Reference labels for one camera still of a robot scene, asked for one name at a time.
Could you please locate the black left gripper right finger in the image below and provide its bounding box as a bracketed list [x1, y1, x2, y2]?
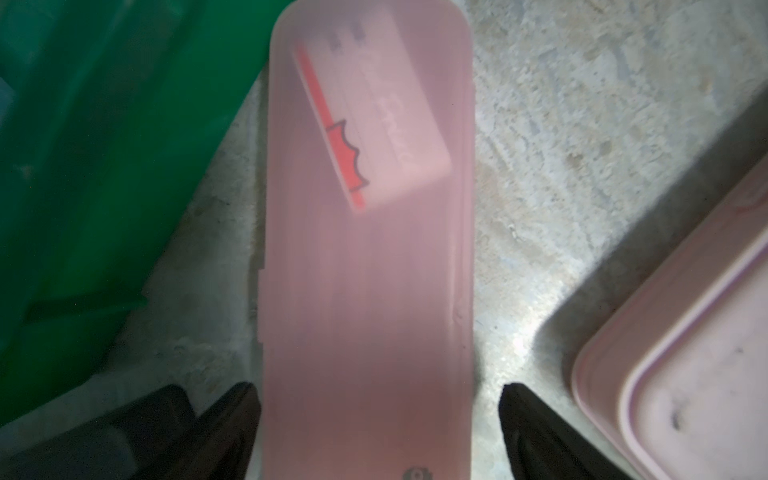
[498, 383, 629, 480]

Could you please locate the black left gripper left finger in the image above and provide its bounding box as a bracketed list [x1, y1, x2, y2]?
[137, 382, 261, 479]

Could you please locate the black pencil case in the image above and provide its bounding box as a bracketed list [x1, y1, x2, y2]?
[1, 385, 195, 479]

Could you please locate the pink translucent pencil case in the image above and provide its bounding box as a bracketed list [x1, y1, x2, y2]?
[258, 1, 475, 479]

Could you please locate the pink flat lidded box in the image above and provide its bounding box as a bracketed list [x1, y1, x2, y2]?
[571, 162, 767, 479]

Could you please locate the green plastic storage box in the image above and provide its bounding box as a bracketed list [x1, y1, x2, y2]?
[1, 0, 285, 423]

